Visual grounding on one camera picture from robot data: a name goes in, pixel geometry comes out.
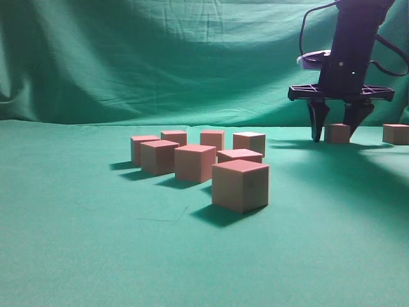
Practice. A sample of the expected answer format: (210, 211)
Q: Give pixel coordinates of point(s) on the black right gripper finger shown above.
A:
(318, 111)
(355, 113)

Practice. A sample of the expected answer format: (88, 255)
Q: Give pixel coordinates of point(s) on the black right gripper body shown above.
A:
(340, 82)

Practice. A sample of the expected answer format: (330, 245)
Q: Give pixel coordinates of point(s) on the pink foam cube left-column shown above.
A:
(177, 136)
(337, 133)
(241, 153)
(157, 157)
(250, 140)

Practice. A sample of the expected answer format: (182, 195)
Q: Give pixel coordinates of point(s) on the pink foam cube right-column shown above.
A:
(396, 134)
(240, 186)

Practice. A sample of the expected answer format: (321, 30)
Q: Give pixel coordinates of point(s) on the pink foam cube placed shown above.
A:
(193, 163)
(213, 138)
(135, 145)

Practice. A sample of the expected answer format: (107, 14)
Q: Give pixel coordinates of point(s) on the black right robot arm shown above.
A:
(356, 32)

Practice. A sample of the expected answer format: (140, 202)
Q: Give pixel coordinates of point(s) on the green cloth backdrop and cover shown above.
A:
(80, 226)

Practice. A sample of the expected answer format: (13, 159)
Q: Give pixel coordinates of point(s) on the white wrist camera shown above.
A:
(313, 60)

